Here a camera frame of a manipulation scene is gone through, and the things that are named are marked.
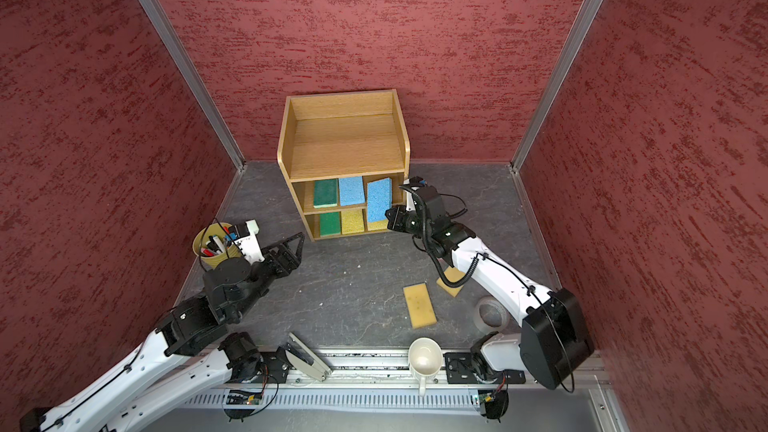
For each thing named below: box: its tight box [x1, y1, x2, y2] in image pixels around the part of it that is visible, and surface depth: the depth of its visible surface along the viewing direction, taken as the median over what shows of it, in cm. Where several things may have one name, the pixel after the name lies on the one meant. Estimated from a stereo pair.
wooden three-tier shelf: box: [277, 89, 411, 241], surface depth 87 cm
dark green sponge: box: [313, 178, 338, 208], surface depth 89 cm
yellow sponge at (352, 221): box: [341, 208, 365, 234], surface depth 102 cm
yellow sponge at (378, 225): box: [367, 219, 389, 231], surface depth 100 cm
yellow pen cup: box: [192, 222, 243, 269], surface depth 87 cm
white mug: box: [408, 337, 443, 397], surface depth 71 cm
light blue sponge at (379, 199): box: [367, 177, 393, 223], surface depth 85 cm
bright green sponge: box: [320, 211, 341, 236], surface depth 99 cm
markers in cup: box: [201, 226, 237, 257], surface depth 87 cm
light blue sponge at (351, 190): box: [339, 176, 365, 206], surface depth 89 cm
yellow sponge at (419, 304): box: [403, 282, 437, 329], surface depth 85 cm
